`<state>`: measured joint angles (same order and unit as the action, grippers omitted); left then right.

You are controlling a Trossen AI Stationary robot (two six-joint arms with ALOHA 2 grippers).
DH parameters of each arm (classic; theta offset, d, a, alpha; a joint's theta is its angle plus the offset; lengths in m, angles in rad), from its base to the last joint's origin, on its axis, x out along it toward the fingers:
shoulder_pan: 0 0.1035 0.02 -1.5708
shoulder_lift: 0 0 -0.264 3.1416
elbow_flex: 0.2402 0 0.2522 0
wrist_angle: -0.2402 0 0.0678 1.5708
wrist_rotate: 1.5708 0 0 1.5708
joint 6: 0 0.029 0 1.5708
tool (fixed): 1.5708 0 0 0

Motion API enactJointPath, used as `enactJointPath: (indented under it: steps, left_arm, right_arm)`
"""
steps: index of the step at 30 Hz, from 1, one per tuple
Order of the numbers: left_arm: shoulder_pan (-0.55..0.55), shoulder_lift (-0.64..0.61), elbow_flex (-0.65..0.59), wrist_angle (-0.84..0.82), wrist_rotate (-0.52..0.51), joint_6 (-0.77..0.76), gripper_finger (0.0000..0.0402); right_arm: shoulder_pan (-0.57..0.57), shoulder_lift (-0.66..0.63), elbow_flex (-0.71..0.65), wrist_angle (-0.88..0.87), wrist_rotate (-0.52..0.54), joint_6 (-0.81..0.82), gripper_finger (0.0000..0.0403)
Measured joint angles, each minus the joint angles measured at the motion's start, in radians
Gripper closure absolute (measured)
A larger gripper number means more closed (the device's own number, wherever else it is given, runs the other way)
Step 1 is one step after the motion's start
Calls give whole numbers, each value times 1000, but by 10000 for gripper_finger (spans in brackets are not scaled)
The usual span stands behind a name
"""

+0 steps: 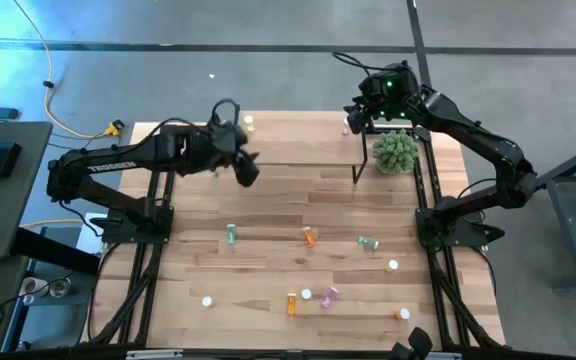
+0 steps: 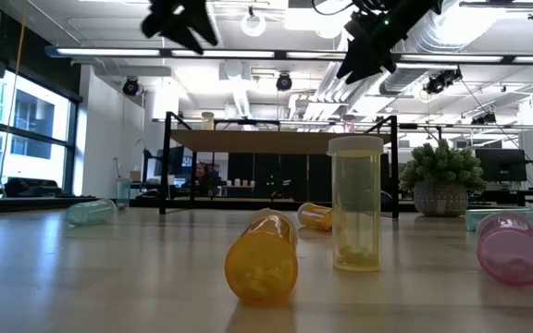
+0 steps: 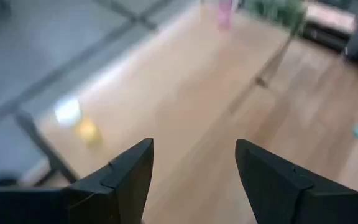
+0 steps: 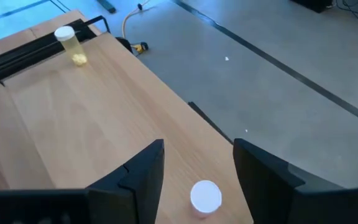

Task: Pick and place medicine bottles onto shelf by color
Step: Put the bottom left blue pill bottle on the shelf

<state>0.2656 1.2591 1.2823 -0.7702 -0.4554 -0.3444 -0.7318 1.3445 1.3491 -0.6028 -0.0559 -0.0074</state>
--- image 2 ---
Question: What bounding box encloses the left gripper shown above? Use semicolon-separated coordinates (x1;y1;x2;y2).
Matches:
140;0;219;56

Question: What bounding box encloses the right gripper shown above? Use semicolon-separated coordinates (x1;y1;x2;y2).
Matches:
336;4;415;85

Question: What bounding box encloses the orange medicine bottle white cap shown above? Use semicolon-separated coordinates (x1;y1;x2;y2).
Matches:
296;202;337;232
224;207;300;306

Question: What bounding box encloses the black ceiling spotlight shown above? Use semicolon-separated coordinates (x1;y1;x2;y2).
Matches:
275;72;294;93
121;76;141;97
469;110;499;127
421;67;465;96

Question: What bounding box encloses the long ceiling light strip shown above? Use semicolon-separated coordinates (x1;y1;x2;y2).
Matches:
43;44;533;67

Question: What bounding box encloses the black cabinet row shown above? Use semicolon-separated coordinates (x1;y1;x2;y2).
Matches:
227;152;390;204

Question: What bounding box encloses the green faux plant grey pot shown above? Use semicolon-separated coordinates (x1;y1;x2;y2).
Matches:
398;137;489;218

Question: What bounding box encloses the black computer monitor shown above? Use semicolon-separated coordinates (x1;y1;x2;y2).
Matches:
474;147;529;183
154;145;187;178

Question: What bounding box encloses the person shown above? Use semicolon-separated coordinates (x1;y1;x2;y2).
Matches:
192;161;213;196

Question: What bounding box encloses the hanging black light bar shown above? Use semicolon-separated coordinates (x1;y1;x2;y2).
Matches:
458;0;533;20

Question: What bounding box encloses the large black-framed window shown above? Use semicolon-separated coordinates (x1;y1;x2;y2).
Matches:
0;68;82;199

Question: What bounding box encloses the black couch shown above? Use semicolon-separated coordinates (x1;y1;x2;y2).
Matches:
3;177;64;199

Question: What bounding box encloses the silver ventilation duct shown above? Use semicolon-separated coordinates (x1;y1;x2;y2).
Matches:
379;0;485;96

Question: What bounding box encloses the white ring light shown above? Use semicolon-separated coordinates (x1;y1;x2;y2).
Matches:
241;11;267;38

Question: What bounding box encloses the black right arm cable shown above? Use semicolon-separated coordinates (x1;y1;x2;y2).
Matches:
311;0;355;17

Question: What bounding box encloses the wooden shelf black metal frame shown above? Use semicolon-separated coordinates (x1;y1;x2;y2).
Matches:
158;110;400;219

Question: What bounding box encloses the black aluminium table frame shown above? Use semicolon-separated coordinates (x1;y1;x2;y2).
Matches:
0;196;533;215

